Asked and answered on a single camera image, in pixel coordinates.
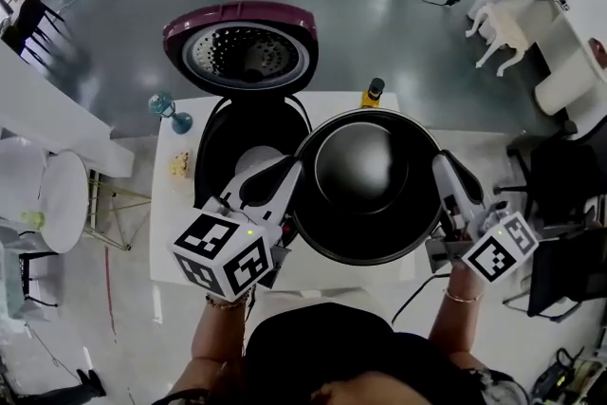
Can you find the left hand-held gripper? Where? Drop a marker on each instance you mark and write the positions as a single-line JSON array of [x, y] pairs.
[[223, 256]]

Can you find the person's light trousers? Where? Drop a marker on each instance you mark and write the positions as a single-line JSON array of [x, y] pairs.
[[327, 301]]

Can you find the person's face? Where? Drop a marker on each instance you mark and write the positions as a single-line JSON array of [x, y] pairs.
[[374, 391]]

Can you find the teal lantern lamp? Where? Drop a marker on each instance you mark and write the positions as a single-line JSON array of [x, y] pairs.
[[181, 123]]

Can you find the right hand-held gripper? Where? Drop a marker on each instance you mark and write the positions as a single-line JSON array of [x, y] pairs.
[[498, 246]]

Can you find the person's left forearm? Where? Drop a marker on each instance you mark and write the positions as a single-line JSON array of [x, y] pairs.
[[213, 336]]

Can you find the black dining chair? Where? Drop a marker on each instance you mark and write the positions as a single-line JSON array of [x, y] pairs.
[[38, 12], [14, 40]]

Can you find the white round side table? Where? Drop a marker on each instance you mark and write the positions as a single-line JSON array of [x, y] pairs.
[[64, 204]]

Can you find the white ornate stool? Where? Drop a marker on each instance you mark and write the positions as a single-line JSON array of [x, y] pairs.
[[507, 33]]

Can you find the black pot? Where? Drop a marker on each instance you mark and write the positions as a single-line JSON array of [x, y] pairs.
[[370, 213]]

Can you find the yellow popcorn pile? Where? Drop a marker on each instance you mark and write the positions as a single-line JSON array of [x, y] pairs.
[[180, 163]]

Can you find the pale green bottle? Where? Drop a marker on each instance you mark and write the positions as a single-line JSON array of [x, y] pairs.
[[32, 219]]

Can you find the pale teal storage box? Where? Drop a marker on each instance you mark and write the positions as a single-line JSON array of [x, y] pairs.
[[9, 284]]

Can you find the black office chair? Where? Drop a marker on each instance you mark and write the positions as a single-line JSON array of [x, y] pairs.
[[564, 275], [564, 175]]

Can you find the person's dark top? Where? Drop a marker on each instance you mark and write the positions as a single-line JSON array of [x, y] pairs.
[[341, 346]]

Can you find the black frame chair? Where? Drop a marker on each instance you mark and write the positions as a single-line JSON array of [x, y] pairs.
[[26, 280]]

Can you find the maroon rice cooker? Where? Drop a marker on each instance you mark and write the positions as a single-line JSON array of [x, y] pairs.
[[237, 9]]

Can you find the person's right forearm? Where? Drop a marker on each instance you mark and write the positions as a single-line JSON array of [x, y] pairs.
[[457, 322]]

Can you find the yellow oil bottle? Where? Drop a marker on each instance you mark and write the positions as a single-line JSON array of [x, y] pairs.
[[372, 99]]

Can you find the white column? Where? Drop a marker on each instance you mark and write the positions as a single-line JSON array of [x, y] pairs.
[[57, 118]]

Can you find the white console table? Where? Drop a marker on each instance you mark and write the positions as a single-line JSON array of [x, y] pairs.
[[569, 85]]

